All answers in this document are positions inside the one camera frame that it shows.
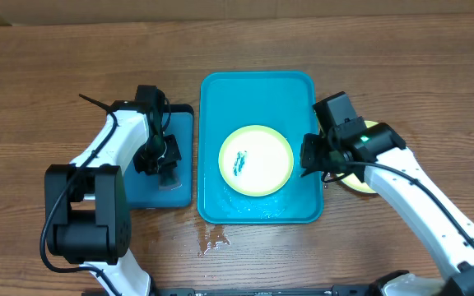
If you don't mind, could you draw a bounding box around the yellow plate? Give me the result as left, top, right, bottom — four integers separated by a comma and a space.
335, 120, 380, 195
218, 125, 294, 197

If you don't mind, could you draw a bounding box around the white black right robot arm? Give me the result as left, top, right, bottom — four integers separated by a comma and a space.
300, 123, 474, 295

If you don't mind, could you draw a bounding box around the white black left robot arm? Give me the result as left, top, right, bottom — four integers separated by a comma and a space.
39, 98, 193, 295

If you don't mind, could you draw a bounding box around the black-rimmed water tray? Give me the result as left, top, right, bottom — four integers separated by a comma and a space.
123, 104, 194, 209

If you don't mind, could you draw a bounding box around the teal plastic serving tray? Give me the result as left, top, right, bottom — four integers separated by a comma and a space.
197, 71, 323, 224

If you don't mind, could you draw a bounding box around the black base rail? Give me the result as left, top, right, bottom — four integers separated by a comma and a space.
150, 284, 381, 296

